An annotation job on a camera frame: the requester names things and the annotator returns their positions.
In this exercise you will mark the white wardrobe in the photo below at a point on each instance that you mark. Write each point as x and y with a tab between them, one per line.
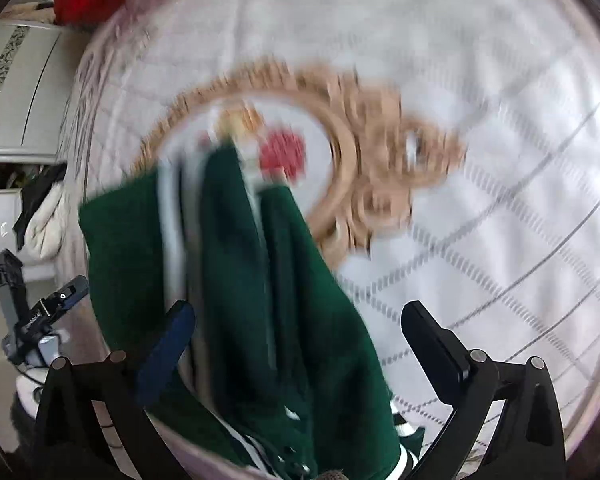
30	100

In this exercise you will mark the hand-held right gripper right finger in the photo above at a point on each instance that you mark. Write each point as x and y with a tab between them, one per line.
430	350

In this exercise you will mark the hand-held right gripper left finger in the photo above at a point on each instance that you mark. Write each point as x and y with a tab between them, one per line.
165	355

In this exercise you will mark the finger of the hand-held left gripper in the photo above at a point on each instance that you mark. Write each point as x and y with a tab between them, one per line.
70	294
7	275

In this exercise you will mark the green varsity jacket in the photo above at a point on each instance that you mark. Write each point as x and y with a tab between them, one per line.
240	260

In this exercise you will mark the black and white garment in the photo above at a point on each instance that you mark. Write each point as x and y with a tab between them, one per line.
42	230

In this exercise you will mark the cream hanging cloth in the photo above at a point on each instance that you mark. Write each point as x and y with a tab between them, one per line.
27	12

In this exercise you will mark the white drawer cabinet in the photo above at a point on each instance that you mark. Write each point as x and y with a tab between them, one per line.
2	210

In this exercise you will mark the white quilted mat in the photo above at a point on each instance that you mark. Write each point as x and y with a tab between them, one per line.
430	60

